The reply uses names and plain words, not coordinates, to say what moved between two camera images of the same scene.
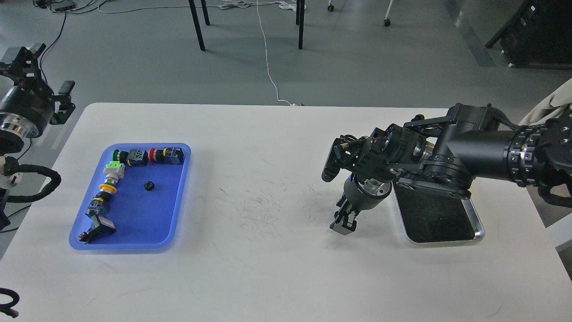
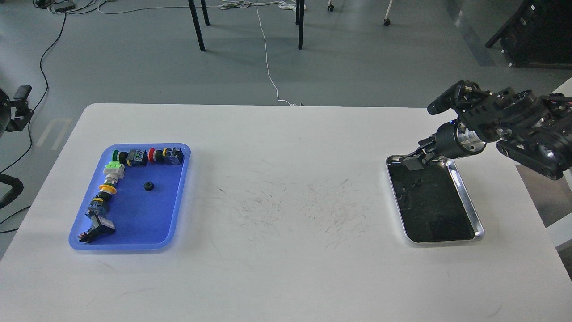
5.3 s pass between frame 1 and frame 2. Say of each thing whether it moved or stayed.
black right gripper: moved
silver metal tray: stayed
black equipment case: stayed
